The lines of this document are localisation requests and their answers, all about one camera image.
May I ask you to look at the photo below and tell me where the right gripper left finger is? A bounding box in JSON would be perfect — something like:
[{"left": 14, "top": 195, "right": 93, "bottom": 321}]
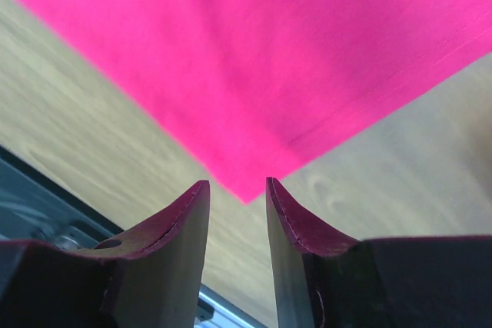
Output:
[{"left": 1, "top": 181, "right": 210, "bottom": 327}]

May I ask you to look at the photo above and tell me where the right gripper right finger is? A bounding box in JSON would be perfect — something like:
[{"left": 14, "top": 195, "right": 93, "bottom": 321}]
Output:
[{"left": 266, "top": 177, "right": 491, "bottom": 327}]

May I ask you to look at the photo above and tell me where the pink t shirt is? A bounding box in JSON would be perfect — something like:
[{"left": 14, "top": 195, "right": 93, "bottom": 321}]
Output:
[{"left": 19, "top": 0, "right": 491, "bottom": 202}]

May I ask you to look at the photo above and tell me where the aluminium frame rail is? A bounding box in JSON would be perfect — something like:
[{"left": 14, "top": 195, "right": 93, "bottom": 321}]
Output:
[{"left": 0, "top": 145, "right": 270, "bottom": 328}]

